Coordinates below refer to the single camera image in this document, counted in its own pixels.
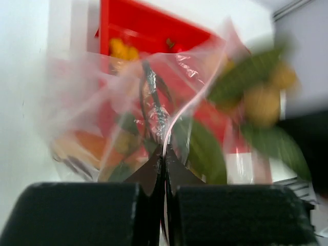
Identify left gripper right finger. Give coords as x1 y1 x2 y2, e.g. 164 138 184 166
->
164 147 318 245

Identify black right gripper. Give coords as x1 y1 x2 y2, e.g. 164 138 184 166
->
276 110 327 195

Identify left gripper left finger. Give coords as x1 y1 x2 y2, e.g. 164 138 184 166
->
1 147 163 245

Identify clear pink-dotted zip bag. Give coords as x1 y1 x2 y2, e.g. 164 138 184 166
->
38 15 275 185

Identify orange ginger root piece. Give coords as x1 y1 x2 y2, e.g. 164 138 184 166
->
109 38 139 60

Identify red chili pepper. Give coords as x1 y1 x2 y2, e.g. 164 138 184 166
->
166 38 184 53

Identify red plastic tray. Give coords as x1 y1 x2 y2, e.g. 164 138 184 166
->
86 0 272 154

